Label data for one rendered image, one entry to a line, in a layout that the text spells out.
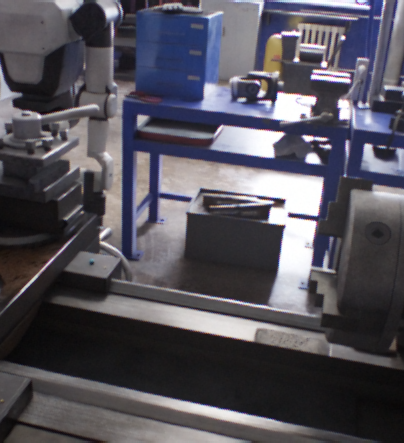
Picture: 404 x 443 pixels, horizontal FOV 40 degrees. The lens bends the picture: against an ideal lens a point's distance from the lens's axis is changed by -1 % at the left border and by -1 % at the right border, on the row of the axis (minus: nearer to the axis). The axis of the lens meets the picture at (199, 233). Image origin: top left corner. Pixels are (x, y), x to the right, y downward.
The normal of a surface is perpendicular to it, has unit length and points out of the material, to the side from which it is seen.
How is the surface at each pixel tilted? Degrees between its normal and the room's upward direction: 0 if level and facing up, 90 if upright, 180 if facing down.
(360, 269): 64
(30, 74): 90
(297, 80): 90
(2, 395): 0
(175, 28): 90
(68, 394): 48
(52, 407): 0
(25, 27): 90
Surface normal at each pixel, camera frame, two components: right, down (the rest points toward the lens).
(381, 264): -0.16, -0.11
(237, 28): -0.22, 0.43
